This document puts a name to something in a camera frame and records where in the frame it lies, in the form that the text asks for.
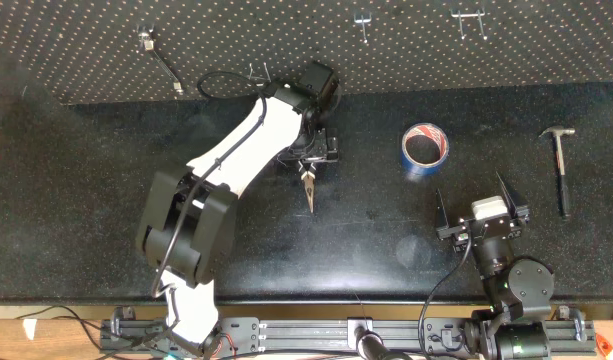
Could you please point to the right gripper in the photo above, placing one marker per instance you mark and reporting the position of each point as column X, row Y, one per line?
column 491, row 229

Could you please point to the roll of blue tape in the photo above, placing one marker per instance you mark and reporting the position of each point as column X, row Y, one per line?
column 411, row 165

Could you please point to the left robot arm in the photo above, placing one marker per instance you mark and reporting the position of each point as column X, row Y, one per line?
column 266, row 140

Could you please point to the orange and white object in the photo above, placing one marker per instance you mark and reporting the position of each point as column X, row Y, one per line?
column 606, row 346

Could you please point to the metal hook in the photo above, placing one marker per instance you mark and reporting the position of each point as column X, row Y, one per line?
column 267, row 73
column 145, row 30
column 363, row 30
column 468, row 15

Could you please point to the wrench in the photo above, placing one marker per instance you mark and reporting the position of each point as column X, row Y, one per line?
column 161, row 60

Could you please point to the mounting rail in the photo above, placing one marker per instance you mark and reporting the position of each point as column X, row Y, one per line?
column 306, row 337

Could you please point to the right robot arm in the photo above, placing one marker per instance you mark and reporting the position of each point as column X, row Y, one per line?
column 528, row 285

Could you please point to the black and white pliers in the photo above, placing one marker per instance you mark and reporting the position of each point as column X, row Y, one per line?
column 310, row 192

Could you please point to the hammer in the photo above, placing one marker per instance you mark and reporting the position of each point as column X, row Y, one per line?
column 561, row 165

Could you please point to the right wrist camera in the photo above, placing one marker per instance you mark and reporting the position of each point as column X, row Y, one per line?
column 490, row 207

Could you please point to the black pegboard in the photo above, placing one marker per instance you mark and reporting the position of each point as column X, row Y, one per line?
column 61, row 40

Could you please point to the white tape piece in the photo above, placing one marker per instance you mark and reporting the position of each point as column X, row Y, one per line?
column 30, row 327

